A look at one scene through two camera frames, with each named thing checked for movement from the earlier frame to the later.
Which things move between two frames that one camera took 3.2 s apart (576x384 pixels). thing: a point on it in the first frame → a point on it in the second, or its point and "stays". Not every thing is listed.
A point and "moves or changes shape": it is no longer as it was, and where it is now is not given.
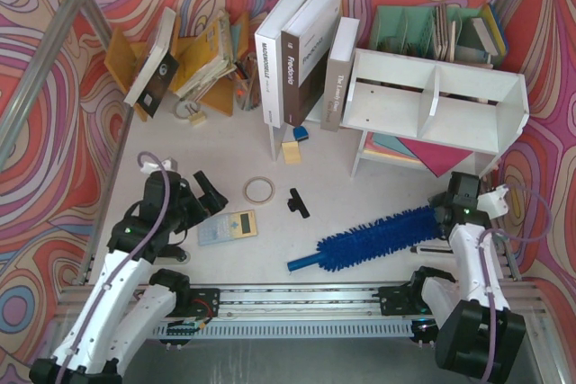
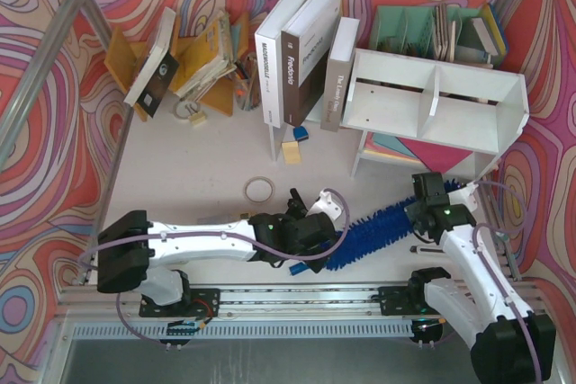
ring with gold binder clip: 191,110 stays
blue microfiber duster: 375,239 moves or changes shape
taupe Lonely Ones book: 339,65 stays
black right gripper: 442,215 → 414,215
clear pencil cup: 248,85 stays
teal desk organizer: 442,33 stays
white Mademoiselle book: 268,42 stays
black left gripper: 201,198 → 322,229
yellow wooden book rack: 125,59 stays
